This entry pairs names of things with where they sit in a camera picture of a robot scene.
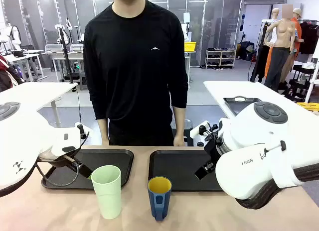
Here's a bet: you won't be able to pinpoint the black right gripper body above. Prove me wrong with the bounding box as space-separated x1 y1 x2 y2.
203 137 224 167

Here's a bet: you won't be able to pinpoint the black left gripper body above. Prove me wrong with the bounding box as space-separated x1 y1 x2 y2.
63 155 84 172

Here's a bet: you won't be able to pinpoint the pale green plastic cup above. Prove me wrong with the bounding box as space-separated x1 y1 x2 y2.
91 165 122 220

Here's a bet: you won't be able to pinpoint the blue cup yellow inside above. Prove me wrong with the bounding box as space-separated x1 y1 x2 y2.
147 176 172 222

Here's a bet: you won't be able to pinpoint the person's left forearm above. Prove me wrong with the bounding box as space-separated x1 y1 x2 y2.
170 86 188 139

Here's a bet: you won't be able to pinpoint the person's right forearm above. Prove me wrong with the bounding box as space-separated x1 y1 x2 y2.
89 86 110 141

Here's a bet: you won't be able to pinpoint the black plastic tray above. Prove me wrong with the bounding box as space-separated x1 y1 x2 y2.
148 149 225 192
41 148 135 190

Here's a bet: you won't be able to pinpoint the grey stool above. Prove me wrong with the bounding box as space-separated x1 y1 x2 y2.
171 118 194 147

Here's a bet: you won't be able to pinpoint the white side table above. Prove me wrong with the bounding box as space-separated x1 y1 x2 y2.
203 81 319 152
0 82 78 128

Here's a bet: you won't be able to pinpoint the white shoe rack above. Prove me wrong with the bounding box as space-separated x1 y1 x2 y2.
205 48 237 69

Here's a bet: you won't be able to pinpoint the yellow flat item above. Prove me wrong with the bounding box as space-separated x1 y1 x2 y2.
296 102 319 116

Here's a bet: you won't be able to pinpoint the yellow plastic crate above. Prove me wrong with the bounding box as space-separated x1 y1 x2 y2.
183 41 197 52

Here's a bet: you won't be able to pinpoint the black utility cart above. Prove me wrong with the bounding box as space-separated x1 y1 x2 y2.
281 64 317 102

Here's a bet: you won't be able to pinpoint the black tripod stand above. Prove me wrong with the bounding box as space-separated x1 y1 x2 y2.
55 23 75 84

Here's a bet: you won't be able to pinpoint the person in maroon white jacket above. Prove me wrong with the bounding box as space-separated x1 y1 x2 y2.
0 54 25 92

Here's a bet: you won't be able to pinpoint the person in black shirt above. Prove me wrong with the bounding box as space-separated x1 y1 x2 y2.
83 0 189 146

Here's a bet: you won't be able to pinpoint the white background desk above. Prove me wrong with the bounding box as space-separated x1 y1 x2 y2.
0 49 49 82

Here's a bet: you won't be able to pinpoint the mannequin with orange top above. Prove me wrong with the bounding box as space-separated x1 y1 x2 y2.
264 4 297 91

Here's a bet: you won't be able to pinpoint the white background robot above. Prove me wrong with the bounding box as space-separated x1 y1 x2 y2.
0 23 22 52

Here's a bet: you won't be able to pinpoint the figure in orange with hat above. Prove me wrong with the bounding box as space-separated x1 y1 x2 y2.
290 7 304 60

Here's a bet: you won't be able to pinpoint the black garments on rack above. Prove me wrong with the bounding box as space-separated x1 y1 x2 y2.
298 19 319 55

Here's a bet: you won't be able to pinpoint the white mannequin orange trousers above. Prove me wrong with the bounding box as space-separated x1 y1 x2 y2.
264 7 281 79

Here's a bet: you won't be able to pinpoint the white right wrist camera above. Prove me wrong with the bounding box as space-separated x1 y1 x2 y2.
189 120 210 139

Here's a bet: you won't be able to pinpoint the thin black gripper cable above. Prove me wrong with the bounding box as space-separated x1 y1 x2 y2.
36 162 87 187

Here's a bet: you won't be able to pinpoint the black tray with handle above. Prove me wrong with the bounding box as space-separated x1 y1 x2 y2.
223 96 262 117

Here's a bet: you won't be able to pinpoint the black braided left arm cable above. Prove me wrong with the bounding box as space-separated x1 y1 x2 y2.
0 165 38 198

